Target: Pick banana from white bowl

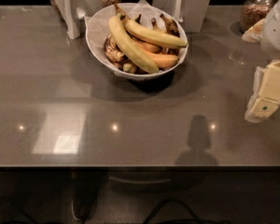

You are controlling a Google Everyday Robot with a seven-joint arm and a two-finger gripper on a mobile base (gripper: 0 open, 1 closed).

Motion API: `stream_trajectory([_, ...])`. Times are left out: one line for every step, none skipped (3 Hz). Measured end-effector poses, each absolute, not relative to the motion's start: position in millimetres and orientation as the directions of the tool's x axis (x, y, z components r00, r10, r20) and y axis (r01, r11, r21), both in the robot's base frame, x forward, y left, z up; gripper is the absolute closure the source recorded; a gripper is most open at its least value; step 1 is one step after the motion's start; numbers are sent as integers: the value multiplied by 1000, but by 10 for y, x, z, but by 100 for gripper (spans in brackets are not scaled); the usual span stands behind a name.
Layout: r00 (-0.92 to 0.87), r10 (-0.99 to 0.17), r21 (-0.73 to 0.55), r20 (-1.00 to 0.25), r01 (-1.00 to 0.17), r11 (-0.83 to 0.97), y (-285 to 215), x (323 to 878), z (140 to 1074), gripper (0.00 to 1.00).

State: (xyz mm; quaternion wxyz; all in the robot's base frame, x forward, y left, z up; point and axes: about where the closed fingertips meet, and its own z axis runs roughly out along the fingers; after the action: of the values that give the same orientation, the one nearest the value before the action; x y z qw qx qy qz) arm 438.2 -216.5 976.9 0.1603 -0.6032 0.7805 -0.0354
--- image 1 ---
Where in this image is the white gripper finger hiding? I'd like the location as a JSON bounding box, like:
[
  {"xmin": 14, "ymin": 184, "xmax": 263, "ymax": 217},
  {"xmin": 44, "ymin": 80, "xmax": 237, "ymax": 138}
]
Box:
[{"xmin": 245, "ymin": 66, "xmax": 267, "ymax": 123}]

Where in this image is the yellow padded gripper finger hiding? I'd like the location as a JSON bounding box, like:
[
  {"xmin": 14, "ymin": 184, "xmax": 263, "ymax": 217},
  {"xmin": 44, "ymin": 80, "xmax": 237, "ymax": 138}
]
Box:
[{"xmin": 263, "ymin": 60, "xmax": 280, "ymax": 118}]

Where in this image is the long yellow banana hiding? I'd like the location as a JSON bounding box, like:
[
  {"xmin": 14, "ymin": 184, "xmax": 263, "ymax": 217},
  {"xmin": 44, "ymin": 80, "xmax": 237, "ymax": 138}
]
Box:
[{"xmin": 108, "ymin": 14, "xmax": 159, "ymax": 74}]

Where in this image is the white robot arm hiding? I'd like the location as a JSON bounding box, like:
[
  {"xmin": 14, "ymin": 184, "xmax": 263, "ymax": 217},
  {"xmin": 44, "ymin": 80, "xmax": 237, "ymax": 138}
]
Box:
[{"xmin": 242, "ymin": 0, "xmax": 280, "ymax": 123}]

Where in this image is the orange ripe banana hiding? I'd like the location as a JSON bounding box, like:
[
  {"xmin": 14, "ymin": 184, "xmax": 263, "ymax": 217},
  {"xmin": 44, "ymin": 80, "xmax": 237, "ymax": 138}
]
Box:
[{"xmin": 133, "ymin": 38, "xmax": 179, "ymax": 69}]

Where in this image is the dark spotted banana back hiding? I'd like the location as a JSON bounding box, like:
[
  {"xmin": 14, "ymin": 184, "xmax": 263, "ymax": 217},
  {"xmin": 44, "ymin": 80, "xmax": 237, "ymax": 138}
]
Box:
[{"xmin": 151, "ymin": 13, "xmax": 180, "ymax": 37}]

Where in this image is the brown overripe banana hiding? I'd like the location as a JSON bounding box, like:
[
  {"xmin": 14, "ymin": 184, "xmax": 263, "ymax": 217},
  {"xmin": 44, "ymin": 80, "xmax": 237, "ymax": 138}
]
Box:
[{"xmin": 104, "ymin": 35, "xmax": 125, "ymax": 63}]

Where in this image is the white bowl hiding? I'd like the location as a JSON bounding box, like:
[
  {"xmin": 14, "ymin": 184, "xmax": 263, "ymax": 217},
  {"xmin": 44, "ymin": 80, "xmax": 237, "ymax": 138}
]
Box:
[{"xmin": 85, "ymin": 2, "xmax": 189, "ymax": 81}]

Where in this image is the glass jar right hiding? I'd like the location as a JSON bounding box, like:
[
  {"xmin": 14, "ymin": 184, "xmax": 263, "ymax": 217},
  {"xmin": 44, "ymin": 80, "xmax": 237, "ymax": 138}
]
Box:
[{"xmin": 239, "ymin": 0, "xmax": 278, "ymax": 33}]

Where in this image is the white stand left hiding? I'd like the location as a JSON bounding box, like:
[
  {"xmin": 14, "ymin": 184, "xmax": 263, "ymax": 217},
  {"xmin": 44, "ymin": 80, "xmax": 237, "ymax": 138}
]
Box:
[{"xmin": 47, "ymin": 0, "xmax": 104, "ymax": 40}]

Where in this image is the black cable on floor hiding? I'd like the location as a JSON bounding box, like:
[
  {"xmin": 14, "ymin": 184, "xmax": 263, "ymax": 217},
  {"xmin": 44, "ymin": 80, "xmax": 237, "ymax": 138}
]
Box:
[{"xmin": 143, "ymin": 198, "xmax": 234, "ymax": 224}]

